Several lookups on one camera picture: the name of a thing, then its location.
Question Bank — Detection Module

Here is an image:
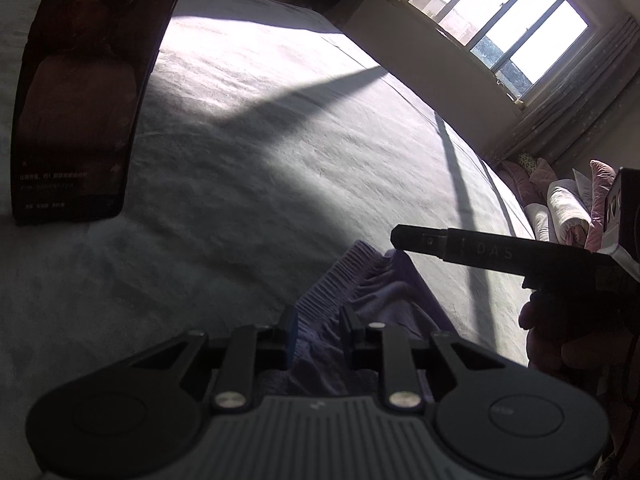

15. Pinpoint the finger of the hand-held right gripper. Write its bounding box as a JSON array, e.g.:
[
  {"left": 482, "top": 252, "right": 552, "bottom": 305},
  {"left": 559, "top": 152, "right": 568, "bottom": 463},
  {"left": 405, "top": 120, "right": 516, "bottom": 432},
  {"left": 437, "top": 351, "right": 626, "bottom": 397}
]
[{"left": 390, "top": 224, "right": 596, "bottom": 278}]

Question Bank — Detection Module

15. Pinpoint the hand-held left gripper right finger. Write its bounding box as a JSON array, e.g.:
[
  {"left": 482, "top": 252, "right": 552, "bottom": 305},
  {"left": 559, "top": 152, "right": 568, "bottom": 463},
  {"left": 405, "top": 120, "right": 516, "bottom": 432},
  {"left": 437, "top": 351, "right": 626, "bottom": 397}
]
[{"left": 340, "top": 307, "right": 506, "bottom": 408}]

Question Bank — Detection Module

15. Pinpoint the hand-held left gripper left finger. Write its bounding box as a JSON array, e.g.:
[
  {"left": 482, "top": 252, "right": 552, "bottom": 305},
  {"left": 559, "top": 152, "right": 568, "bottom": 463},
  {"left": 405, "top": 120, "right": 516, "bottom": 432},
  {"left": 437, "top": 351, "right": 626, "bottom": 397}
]
[{"left": 135, "top": 305, "right": 298, "bottom": 407}]

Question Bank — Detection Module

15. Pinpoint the purple shirt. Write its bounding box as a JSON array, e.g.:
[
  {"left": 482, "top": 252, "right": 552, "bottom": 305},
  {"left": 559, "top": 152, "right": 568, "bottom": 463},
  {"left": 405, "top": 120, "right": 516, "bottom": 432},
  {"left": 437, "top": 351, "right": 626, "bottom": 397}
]
[{"left": 260, "top": 240, "right": 461, "bottom": 398}]

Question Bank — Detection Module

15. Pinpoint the person's right hand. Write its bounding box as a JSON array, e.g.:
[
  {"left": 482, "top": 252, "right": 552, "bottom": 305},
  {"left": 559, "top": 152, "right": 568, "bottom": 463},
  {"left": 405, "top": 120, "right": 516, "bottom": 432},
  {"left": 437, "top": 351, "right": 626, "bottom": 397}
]
[{"left": 517, "top": 292, "right": 626, "bottom": 386}]

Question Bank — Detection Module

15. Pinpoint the large pink pillow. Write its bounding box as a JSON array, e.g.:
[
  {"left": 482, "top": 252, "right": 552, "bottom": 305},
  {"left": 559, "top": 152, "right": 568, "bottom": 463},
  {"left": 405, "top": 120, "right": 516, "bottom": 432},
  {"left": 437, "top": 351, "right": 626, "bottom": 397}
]
[{"left": 585, "top": 160, "right": 623, "bottom": 253}]

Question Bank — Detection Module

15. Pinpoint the folded white pink quilt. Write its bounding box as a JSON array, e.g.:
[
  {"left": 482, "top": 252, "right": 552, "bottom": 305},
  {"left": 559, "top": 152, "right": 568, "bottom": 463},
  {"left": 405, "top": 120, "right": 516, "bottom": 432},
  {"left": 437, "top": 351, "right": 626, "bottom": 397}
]
[{"left": 525, "top": 180, "right": 593, "bottom": 248}]

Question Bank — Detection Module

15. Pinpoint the small pink cushion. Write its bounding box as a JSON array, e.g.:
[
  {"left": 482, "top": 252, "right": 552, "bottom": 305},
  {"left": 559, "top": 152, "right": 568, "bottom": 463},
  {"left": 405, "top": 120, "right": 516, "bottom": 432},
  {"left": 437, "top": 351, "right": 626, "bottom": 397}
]
[{"left": 497, "top": 155, "right": 558, "bottom": 201}]

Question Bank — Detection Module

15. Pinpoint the patterned curtain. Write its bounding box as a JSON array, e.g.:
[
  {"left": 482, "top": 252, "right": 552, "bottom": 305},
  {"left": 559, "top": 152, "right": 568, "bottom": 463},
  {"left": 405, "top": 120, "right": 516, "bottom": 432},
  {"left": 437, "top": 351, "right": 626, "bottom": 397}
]
[{"left": 485, "top": 15, "right": 640, "bottom": 166}]

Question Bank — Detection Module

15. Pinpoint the bed with grey sheet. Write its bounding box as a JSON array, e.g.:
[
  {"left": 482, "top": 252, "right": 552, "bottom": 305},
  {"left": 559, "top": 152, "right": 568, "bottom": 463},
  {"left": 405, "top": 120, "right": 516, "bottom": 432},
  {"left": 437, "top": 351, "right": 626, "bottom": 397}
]
[{"left": 0, "top": 0, "right": 538, "bottom": 480}]

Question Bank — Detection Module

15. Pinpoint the barred window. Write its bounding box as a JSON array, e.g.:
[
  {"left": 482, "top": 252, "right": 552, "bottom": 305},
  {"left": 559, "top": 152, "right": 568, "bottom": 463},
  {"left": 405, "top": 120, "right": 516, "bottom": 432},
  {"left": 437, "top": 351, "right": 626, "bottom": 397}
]
[{"left": 387, "top": 0, "right": 601, "bottom": 103}]

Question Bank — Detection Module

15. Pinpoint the black smartphone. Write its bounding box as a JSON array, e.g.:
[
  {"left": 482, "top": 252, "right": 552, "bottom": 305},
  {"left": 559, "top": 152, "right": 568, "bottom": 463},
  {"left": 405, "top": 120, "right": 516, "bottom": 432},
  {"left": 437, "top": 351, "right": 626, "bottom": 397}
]
[{"left": 11, "top": 0, "right": 198, "bottom": 226}]

